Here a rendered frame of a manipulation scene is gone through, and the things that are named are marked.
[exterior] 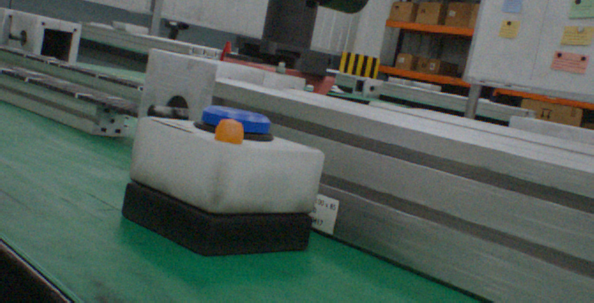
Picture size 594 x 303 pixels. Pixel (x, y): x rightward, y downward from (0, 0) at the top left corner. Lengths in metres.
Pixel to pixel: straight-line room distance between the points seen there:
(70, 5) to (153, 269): 12.02
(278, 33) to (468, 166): 0.44
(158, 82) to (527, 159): 0.33
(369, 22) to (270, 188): 8.31
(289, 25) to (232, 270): 0.50
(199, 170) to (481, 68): 3.76
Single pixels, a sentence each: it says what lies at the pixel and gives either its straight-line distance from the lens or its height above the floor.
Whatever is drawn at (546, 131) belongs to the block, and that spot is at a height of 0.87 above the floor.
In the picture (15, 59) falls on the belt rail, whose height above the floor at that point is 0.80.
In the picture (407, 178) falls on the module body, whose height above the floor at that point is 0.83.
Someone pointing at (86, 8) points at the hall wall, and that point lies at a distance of 12.47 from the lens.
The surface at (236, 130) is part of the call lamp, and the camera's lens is 0.40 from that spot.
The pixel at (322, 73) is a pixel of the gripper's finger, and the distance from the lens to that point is 0.88.
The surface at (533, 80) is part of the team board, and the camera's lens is 3.96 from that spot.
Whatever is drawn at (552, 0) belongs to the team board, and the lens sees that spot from 3.99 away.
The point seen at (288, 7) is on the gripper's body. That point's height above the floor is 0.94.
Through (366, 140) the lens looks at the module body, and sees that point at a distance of 0.50.
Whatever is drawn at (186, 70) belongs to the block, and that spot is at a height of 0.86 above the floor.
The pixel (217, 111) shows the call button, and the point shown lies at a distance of 0.44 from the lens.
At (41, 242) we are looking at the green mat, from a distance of 0.40.
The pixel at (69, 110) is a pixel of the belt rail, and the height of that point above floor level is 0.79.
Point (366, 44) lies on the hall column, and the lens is 8.73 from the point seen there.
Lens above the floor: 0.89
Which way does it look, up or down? 5 degrees down
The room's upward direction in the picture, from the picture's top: 11 degrees clockwise
